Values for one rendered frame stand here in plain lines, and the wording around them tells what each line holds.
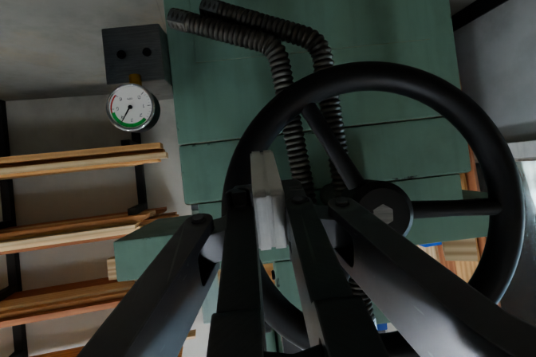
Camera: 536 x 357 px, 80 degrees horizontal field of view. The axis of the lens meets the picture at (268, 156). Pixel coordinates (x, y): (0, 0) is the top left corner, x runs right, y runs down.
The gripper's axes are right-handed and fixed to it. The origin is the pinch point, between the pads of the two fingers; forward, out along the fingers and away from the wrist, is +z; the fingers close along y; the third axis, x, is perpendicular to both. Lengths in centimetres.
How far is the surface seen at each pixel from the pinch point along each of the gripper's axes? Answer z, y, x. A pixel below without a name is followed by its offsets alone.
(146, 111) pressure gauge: 25.5, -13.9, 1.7
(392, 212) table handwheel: 7.7, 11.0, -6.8
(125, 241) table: 25.4, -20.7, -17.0
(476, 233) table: 23.7, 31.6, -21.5
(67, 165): 200, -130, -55
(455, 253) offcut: 24.7, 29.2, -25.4
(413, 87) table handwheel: 12.9, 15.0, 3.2
